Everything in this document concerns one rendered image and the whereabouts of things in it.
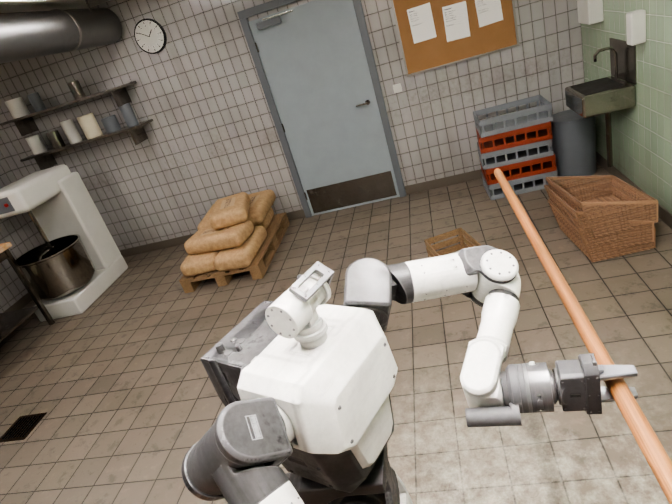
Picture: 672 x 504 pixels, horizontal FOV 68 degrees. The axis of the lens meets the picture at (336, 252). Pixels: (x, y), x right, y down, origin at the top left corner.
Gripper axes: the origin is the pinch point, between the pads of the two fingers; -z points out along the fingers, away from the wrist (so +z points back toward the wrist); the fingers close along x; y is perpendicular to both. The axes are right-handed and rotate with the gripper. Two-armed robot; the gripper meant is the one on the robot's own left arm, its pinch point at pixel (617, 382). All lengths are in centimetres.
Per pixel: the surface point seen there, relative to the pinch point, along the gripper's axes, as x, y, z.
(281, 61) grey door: -42, -415, 188
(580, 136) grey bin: 81, -382, -64
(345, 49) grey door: -36, -420, 125
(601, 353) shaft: -0.7, -7.1, 0.8
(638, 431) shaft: -0.6, 11.3, -0.2
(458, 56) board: -2, -430, 26
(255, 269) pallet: 111, -283, 224
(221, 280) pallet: 116, -280, 260
